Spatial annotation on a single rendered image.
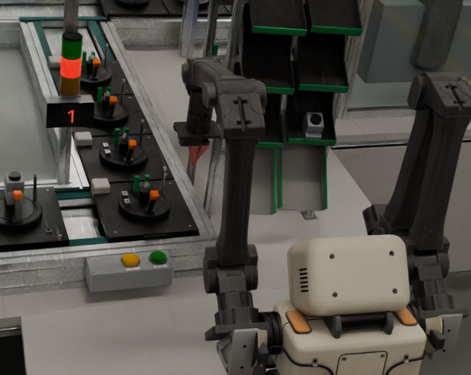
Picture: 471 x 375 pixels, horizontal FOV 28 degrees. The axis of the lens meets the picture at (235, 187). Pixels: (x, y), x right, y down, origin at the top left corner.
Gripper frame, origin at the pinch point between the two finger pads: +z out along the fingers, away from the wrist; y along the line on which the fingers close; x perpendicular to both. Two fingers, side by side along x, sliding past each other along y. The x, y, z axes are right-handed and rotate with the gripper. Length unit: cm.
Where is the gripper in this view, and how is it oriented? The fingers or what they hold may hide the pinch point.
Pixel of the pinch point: (193, 161)
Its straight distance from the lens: 223.0
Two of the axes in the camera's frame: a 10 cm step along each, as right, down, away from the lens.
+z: -1.5, 8.1, 5.7
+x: 3.1, 5.9, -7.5
